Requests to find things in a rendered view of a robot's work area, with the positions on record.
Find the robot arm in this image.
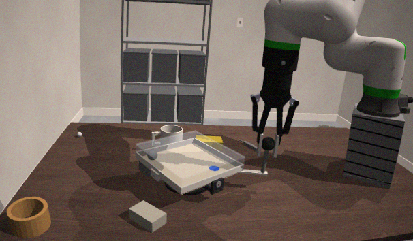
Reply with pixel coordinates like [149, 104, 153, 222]
[262, 0, 413, 118]

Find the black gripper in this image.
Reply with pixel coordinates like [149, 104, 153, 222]
[251, 68, 299, 157]

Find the grey metal mug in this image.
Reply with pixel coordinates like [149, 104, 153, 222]
[151, 125, 183, 140]

